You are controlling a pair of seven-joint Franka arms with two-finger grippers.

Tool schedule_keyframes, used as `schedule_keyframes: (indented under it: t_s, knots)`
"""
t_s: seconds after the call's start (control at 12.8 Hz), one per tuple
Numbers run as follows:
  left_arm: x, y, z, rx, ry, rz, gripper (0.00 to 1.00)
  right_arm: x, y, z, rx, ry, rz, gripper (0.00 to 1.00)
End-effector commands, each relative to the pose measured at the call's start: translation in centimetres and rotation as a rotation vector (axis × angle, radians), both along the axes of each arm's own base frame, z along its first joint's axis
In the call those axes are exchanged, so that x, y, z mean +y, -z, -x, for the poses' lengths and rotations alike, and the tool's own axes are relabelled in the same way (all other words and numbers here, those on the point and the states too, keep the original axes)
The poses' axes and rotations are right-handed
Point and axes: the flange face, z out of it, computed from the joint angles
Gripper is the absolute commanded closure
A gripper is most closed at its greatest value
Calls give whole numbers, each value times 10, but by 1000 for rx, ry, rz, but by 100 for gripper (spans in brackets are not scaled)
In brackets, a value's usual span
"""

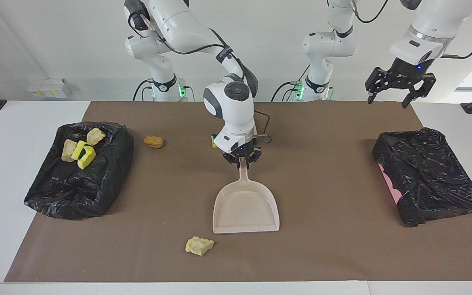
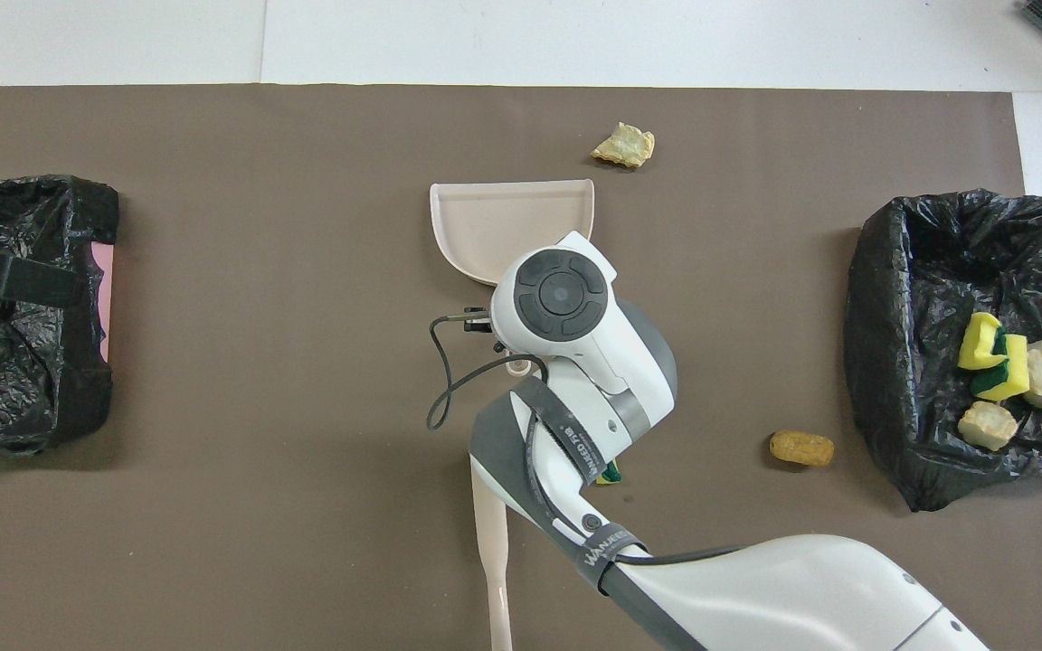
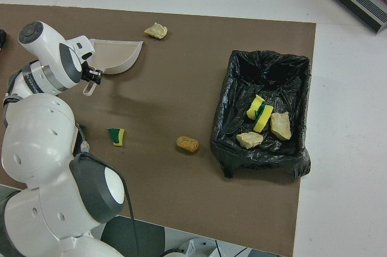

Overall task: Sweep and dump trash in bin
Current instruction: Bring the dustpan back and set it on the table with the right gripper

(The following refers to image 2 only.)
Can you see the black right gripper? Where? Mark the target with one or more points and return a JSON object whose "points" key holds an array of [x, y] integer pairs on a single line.
{"points": [[480, 320]]}

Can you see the beige hand brush black bristles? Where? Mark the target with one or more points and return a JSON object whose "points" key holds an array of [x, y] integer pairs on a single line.
{"points": [[491, 542]]}

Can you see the small green yellow sponge piece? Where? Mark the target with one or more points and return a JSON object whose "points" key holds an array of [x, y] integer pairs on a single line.
{"points": [[610, 475]]}

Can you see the brown paper mat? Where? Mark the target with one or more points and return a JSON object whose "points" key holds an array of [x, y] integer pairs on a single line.
{"points": [[304, 362]]}

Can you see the brown fried nugget piece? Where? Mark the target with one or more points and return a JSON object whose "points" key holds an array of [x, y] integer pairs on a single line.
{"points": [[801, 448]]}

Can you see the black bag lined bin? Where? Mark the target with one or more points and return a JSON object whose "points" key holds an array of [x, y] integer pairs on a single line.
{"points": [[937, 271]]}

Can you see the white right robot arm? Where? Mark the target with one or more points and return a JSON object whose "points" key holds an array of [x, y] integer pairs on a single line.
{"points": [[801, 597]]}

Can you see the beige plastic dustpan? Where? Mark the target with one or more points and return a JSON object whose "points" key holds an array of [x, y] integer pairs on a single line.
{"points": [[512, 226]]}

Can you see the pink bin with black bag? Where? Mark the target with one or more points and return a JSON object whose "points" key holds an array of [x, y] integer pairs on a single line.
{"points": [[14, 362]]}

